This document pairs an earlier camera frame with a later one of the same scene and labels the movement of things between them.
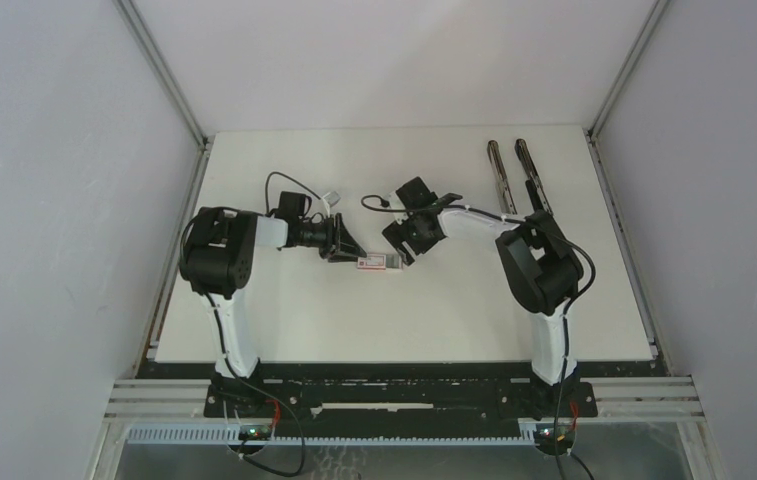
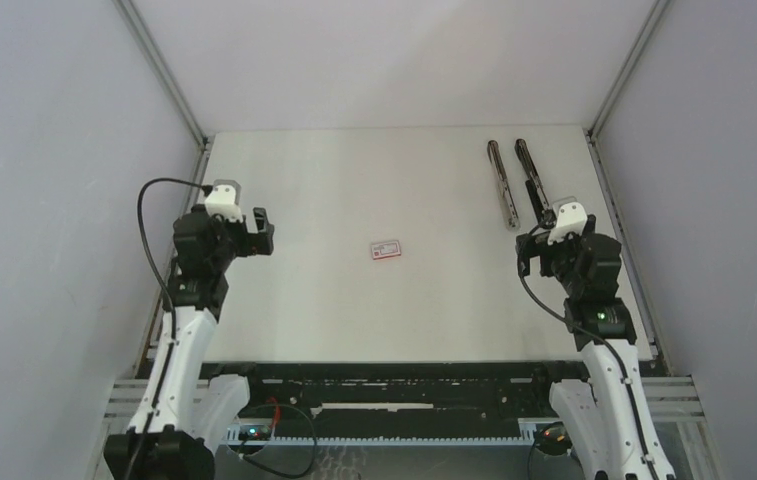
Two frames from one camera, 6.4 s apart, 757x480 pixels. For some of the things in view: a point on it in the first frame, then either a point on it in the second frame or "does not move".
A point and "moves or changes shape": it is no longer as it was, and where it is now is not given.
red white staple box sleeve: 372,262 moves or changes shape
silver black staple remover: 503,184 does not move
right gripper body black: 414,235 → 557,259
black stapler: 539,198 does not move
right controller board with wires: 557,438 does not move
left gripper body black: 329,238 → 243,244
